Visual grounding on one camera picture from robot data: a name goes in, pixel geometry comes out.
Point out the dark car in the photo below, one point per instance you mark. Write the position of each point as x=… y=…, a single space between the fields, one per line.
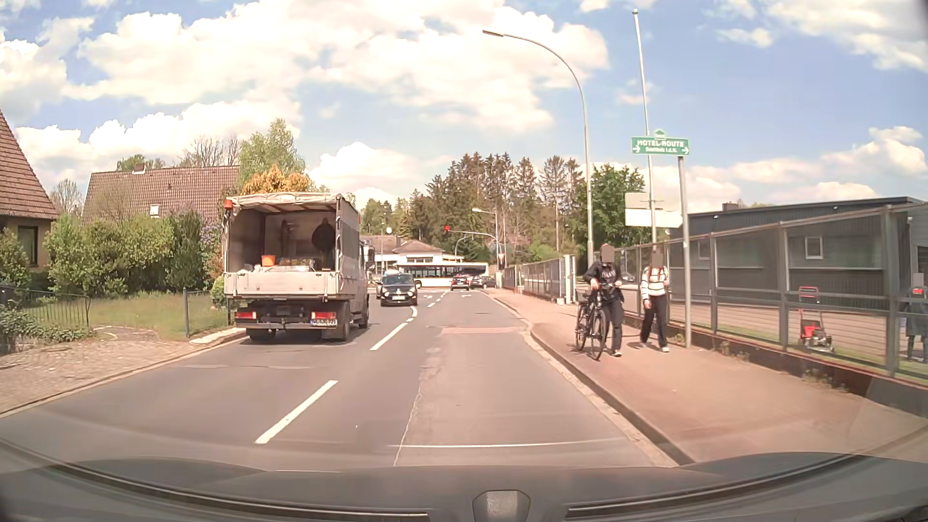
x=459 y=283

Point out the white bus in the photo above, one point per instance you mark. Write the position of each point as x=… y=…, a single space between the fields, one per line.
x=435 y=274

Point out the white low building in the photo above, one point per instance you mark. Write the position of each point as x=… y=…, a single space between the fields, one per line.
x=417 y=254

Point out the group of tall conifers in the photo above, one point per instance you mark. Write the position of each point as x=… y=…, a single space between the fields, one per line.
x=493 y=203

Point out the black car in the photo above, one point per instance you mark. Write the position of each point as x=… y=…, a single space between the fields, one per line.
x=398 y=290

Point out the grey asphalt road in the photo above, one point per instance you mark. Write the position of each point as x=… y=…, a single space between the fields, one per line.
x=471 y=377

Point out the person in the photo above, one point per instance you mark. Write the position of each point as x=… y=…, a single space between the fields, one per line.
x=916 y=323
x=607 y=290
x=655 y=290

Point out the green leafy tree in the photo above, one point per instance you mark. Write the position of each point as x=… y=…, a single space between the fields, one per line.
x=607 y=203

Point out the white open-back lorry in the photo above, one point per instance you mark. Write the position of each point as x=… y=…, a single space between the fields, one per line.
x=294 y=283

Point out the green and yellow tree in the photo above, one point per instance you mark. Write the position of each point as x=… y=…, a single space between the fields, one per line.
x=272 y=163

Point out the road markings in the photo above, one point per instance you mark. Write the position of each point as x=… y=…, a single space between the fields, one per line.
x=297 y=411

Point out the tall grey pole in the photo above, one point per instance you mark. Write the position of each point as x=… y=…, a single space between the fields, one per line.
x=644 y=109

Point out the reddish paved pavement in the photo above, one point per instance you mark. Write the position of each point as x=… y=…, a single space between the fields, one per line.
x=696 y=391

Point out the car's own bonnet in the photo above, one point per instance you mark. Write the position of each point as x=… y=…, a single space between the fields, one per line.
x=290 y=493

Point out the grass lawn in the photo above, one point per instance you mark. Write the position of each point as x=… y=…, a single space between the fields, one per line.
x=156 y=312

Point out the brown tiled-roof house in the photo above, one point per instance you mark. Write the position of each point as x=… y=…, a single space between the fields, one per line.
x=156 y=192

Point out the grey metal mesh fence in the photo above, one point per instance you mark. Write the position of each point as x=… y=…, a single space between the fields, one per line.
x=783 y=290

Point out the green bushes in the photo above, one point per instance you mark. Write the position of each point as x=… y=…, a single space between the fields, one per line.
x=123 y=254

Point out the red lawn mower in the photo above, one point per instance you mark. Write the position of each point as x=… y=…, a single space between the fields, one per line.
x=812 y=326

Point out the dark grey flat-roofed building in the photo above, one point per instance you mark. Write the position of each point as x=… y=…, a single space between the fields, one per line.
x=834 y=250

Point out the cobbled pavement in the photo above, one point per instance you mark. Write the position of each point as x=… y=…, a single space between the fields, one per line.
x=58 y=366

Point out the dark metal garden fence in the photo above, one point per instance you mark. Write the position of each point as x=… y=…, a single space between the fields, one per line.
x=43 y=308

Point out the red tiled-roof house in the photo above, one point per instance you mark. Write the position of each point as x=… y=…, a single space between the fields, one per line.
x=22 y=196

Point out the distant lamp post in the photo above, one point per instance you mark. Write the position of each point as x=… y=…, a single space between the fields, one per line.
x=493 y=225

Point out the curved grey lamp post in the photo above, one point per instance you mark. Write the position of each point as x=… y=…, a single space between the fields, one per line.
x=587 y=181

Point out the green road sign on post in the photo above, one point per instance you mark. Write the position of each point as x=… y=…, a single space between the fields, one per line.
x=684 y=217

